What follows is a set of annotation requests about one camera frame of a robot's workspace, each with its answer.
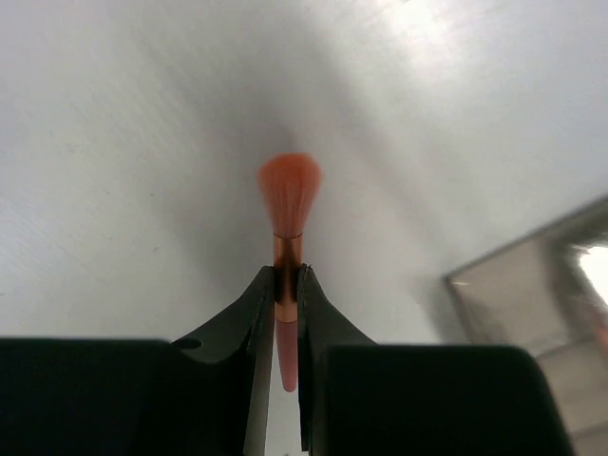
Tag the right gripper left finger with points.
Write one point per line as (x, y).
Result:
(206, 393)

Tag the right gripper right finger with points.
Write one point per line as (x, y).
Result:
(359, 397)

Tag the round pink makeup brush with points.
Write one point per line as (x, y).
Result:
(289, 184)

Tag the left clear organizer bin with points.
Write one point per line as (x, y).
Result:
(525, 293)

